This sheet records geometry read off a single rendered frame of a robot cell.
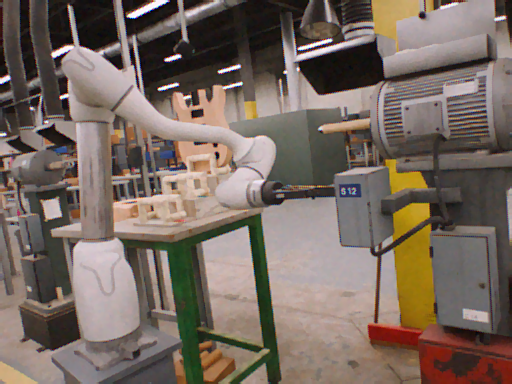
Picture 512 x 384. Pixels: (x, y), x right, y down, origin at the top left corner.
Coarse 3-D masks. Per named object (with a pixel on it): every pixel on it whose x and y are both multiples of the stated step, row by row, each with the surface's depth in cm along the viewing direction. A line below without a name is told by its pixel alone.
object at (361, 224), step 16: (336, 176) 110; (352, 176) 108; (368, 176) 106; (384, 176) 114; (336, 192) 111; (352, 192) 108; (368, 192) 106; (384, 192) 114; (336, 208) 113; (352, 208) 109; (368, 208) 106; (352, 224) 110; (368, 224) 107; (384, 224) 113; (352, 240) 111; (368, 240) 108; (384, 240) 114; (400, 240) 117
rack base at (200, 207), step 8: (184, 200) 186; (192, 200) 182; (200, 200) 185; (208, 200) 188; (216, 200) 192; (176, 208) 190; (184, 208) 186; (192, 208) 183; (200, 208) 184; (208, 208) 188; (216, 208) 192; (192, 216) 184; (200, 216) 184
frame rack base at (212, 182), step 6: (210, 174) 214; (228, 174) 199; (198, 180) 201; (210, 180) 196; (216, 180) 193; (222, 180) 195; (186, 186) 208; (198, 186) 202; (210, 186) 196; (216, 186) 194; (186, 192) 208; (210, 192) 197; (222, 210) 195; (228, 210) 198
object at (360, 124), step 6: (360, 120) 139; (366, 120) 138; (324, 126) 148; (330, 126) 146; (336, 126) 144; (342, 126) 143; (348, 126) 142; (354, 126) 140; (360, 126) 139; (366, 126) 138; (324, 132) 148; (330, 132) 147
